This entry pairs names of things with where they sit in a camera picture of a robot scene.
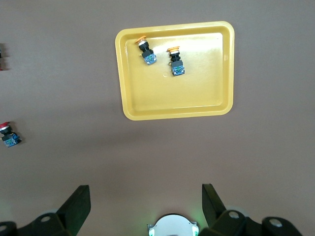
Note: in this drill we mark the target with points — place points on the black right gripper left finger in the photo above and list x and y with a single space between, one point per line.
71 214

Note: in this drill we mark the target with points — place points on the yellow plastic tray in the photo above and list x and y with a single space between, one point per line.
172 91

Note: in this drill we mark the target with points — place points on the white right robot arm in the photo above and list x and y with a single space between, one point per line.
172 226

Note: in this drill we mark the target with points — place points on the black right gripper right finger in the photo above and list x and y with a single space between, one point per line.
216 218

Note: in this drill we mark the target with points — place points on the red push button switch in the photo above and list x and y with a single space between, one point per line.
3 64
11 141

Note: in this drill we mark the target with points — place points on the yellow push button switch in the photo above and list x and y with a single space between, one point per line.
148 57
177 68

